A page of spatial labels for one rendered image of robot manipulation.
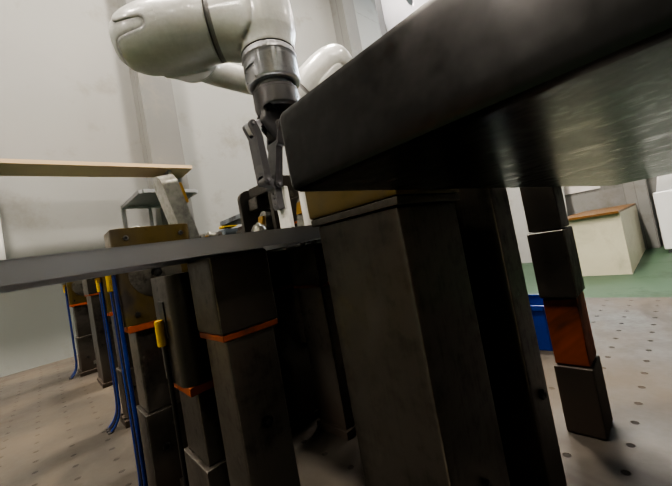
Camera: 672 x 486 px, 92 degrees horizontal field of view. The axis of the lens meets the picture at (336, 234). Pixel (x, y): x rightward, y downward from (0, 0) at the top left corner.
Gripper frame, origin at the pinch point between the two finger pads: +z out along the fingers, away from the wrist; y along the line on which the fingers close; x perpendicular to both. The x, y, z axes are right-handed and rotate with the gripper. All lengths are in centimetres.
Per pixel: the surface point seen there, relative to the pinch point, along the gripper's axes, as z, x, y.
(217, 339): 12.3, 16.6, 22.5
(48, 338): 37, -318, 28
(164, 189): -4.7, -3.9, 18.2
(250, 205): -9.4, -41.3, -15.5
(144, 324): 11.8, -2.9, 23.1
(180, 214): -1.2, -3.9, 16.7
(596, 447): 34.9, 31.3, -11.8
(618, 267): 96, -17, -487
